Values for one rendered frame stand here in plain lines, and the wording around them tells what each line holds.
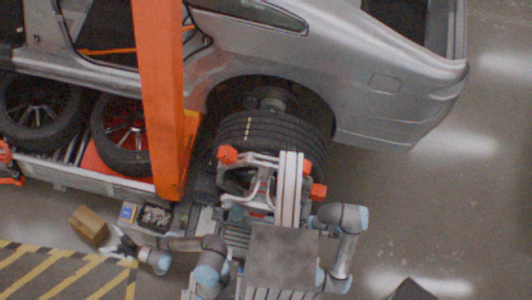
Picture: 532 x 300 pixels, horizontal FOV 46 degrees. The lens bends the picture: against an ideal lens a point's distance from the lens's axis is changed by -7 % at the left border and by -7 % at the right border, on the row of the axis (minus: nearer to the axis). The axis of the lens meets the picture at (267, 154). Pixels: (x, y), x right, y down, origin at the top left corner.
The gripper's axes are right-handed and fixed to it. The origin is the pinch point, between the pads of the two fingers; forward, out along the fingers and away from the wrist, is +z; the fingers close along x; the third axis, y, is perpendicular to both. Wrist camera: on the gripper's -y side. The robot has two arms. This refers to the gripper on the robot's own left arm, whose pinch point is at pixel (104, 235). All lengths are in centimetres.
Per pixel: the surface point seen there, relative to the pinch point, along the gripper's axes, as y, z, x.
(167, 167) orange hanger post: 17, -10, 61
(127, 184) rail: 75, 24, 73
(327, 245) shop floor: 111, -113, 101
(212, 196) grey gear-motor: 76, -30, 88
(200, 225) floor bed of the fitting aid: 106, -27, 80
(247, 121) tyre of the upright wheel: -3, -43, 94
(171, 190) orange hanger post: 47, -11, 65
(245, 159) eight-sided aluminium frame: 3, -50, 73
